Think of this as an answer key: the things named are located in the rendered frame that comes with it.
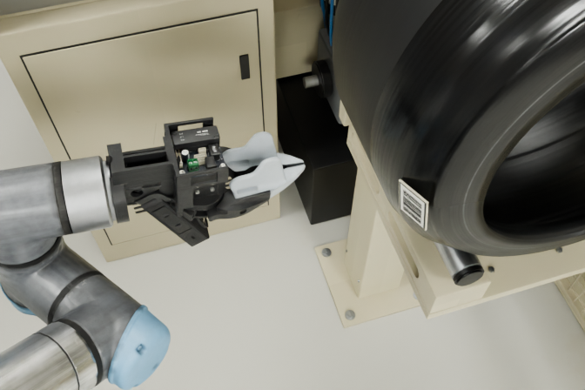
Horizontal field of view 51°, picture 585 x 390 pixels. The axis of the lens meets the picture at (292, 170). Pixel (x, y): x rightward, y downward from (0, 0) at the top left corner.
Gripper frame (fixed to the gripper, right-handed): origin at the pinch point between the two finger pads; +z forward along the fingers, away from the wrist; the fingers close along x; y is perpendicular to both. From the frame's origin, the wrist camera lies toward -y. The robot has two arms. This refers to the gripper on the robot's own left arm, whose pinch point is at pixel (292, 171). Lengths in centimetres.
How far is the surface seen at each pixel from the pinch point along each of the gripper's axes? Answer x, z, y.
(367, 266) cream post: 26, 39, -85
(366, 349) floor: 12, 38, -107
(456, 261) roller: -8.4, 23.2, -16.1
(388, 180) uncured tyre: -6.0, 8.8, 3.5
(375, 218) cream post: 26, 36, -62
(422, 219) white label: -11.1, 10.8, 2.6
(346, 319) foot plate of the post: 21, 35, -106
